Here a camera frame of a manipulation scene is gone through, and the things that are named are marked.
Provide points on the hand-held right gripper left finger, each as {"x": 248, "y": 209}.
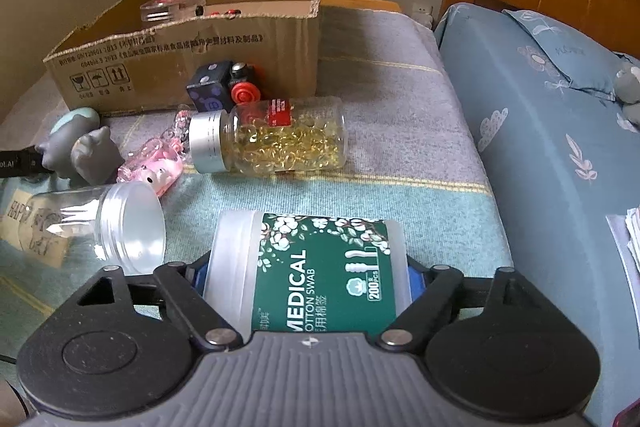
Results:
{"x": 199, "y": 278}

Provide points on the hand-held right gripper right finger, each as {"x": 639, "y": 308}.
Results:
{"x": 416, "y": 281}

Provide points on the teal oval toy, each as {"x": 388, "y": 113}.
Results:
{"x": 75, "y": 119}

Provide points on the clear plastic jar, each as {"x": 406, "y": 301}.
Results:
{"x": 120, "y": 227}

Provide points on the cotton swab box green label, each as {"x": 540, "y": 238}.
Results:
{"x": 310, "y": 267}

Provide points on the pink clear toy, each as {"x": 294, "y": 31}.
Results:
{"x": 155, "y": 167}

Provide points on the gold foil item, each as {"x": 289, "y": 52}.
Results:
{"x": 280, "y": 142}

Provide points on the brown cardboard box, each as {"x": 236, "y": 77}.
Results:
{"x": 150, "y": 57}

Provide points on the bed with blue floral sheet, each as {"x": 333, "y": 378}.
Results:
{"x": 540, "y": 167}

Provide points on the stack of papers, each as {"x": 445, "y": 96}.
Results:
{"x": 627, "y": 247}

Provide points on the pink glossy item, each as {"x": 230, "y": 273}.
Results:
{"x": 630, "y": 414}

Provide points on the small red black toy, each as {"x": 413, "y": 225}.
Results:
{"x": 222, "y": 12}

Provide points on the blue floral pillow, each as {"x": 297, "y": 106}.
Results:
{"x": 575, "y": 52}

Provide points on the wooden nightstand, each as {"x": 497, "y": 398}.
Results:
{"x": 360, "y": 3}

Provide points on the grey plush toy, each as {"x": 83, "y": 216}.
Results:
{"x": 629, "y": 87}

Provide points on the white wall socket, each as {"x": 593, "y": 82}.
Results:
{"x": 422, "y": 13}

